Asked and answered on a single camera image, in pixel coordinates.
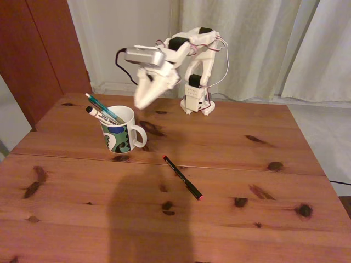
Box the green pen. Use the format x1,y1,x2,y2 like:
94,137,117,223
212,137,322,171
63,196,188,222
84,92,126,124

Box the white marker black cap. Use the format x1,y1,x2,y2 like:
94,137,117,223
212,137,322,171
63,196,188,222
85,106,121,127

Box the black pen red end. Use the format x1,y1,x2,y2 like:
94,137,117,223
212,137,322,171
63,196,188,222
162,155,205,201

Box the white mug green blue pattern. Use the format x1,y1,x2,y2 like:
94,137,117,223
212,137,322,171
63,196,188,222
98,105,148,153

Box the white door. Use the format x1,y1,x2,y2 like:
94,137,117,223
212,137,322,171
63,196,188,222
67,0,179,95

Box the white fabric curtain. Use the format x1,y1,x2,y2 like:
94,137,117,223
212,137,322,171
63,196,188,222
282,0,351,104
166,0,321,102

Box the brown wooden cabinet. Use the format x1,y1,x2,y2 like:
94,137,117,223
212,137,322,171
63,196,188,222
0,0,93,132

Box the silver gripper camera box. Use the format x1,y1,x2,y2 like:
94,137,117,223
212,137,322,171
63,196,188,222
123,45,167,68

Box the black camera cable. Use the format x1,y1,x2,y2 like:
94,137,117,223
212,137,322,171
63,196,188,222
114,48,139,86

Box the red white servo wires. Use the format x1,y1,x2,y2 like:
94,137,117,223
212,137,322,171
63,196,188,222
156,32,231,90

